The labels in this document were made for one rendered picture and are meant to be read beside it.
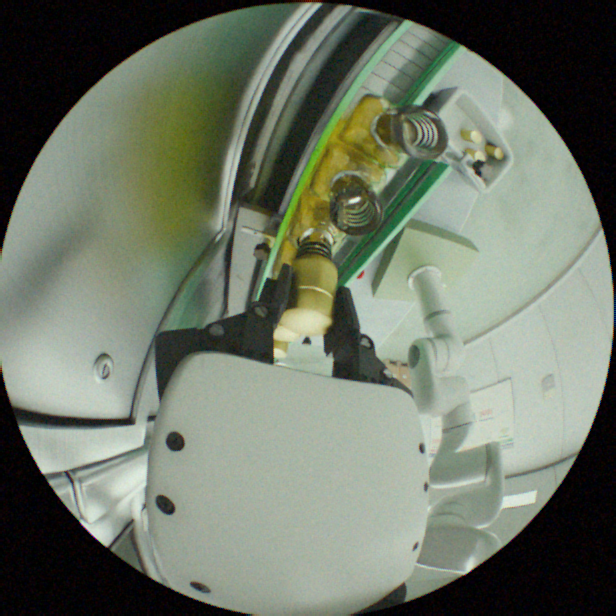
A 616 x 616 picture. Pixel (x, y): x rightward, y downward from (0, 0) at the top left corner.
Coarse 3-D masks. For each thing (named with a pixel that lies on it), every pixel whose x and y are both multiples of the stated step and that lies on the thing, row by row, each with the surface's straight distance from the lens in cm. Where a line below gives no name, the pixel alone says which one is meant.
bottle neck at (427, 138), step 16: (384, 112) 14; (400, 112) 10; (416, 112) 10; (432, 112) 10; (384, 128) 11; (400, 128) 9; (416, 128) 13; (432, 128) 11; (384, 144) 13; (400, 144) 10; (416, 144) 12; (432, 144) 11
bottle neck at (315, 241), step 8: (304, 232) 16; (312, 232) 15; (320, 232) 15; (304, 240) 15; (312, 240) 14; (320, 240) 14; (328, 240) 15; (304, 248) 14; (312, 248) 13; (320, 248) 13; (328, 248) 14; (296, 256) 14; (328, 256) 14
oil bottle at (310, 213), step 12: (300, 204) 17; (312, 204) 17; (324, 204) 17; (300, 216) 16; (312, 216) 16; (324, 216) 16; (288, 228) 19; (300, 228) 16; (312, 228) 16; (324, 228) 16; (336, 228) 16; (288, 240) 18; (336, 240) 17
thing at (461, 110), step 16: (464, 96) 53; (448, 112) 55; (464, 112) 58; (480, 112) 54; (448, 128) 55; (480, 128) 60; (496, 128) 56; (464, 144) 57; (480, 144) 61; (496, 144) 61; (496, 160) 61; (512, 160) 60; (496, 176) 57
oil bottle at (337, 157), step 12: (336, 144) 16; (324, 156) 16; (336, 156) 15; (348, 156) 15; (360, 156) 16; (324, 168) 15; (336, 168) 14; (348, 168) 14; (360, 168) 14; (372, 168) 15; (312, 180) 16; (324, 180) 15; (372, 180) 15; (384, 180) 16; (312, 192) 16; (324, 192) 15
